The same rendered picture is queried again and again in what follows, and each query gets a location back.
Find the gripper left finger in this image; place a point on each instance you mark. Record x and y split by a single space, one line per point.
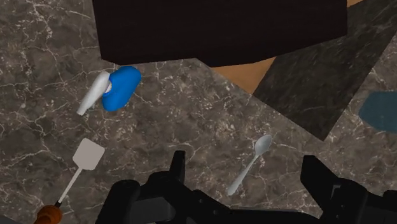
161 192

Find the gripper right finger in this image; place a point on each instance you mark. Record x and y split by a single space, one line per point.
335 192

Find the grey spoon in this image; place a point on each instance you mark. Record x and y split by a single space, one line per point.
252 161

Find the dark blue flat object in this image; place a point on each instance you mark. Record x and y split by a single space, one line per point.
380 111

